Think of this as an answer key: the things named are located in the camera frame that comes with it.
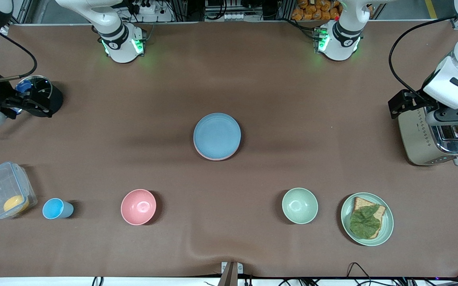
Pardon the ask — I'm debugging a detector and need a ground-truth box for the blue plate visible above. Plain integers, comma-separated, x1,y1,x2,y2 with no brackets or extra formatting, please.
193,113,242,159

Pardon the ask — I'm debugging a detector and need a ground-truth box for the pink plate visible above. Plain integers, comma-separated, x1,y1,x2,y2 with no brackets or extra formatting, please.
194,135,241,161

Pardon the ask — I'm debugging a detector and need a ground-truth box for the beige chrome toaster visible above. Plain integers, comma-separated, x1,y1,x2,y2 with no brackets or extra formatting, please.
398,104,458,166

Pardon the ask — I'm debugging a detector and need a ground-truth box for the yellow round food item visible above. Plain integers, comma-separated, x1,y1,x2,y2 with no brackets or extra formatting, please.
3,195,30,213

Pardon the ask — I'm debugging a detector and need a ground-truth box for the blue cup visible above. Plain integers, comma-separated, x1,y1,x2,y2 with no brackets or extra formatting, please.
42,198,74,220

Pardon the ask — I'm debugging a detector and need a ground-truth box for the bread slice under lettuce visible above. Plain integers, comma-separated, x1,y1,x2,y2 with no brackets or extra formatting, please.
352,197,386,239

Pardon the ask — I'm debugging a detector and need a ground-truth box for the green plate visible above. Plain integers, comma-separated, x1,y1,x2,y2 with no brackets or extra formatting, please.
341,192,394,247

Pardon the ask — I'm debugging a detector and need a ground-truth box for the green lettuce leaf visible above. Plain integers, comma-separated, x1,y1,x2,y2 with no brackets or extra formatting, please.
349,205,381,240

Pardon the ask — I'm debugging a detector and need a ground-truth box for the bag of orange buns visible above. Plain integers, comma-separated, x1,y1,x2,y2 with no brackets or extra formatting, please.
291,0,342,21

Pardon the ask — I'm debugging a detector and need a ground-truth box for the green bowl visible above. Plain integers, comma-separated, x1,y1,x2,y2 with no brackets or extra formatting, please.
281,187,318,224

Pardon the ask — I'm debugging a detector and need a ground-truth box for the pink bowl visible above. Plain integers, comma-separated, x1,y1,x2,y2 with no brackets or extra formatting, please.
120,189,157,226

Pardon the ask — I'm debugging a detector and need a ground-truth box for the white power strip with plugs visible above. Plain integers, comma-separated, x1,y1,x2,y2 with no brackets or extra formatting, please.
128,0,157,15

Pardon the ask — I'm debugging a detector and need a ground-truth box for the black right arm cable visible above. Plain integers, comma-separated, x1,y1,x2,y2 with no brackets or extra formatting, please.
0,28,38,83

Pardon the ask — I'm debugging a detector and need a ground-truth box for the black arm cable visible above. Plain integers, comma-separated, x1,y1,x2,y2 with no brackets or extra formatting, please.
0,28,38,83
388,16,458,100

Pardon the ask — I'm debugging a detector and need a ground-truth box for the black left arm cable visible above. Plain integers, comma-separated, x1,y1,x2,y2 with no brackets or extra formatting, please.
388,16,458,100

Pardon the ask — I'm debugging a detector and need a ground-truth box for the looped black cable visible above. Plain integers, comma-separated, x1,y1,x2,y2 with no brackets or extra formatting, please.
346,262,373,286

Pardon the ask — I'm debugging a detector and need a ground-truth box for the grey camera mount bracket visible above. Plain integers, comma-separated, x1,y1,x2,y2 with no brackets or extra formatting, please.
218,261,244,286

